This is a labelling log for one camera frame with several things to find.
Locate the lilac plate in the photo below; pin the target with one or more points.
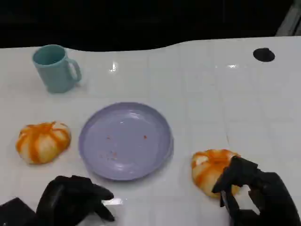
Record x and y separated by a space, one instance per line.
125 141

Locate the orange and white bread roll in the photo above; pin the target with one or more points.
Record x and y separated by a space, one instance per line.
207 169
42 143

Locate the pale green mug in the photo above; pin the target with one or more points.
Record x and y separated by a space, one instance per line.
55 73

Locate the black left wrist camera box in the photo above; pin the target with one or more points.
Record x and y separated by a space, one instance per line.
15 213

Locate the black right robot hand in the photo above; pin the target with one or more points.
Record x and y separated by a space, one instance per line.
270 195

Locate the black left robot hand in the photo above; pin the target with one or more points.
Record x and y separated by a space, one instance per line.
63 200

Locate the grey metal frame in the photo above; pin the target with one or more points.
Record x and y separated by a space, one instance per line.
290 20

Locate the black backdrop cloth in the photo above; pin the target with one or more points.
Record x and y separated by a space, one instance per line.
131 21

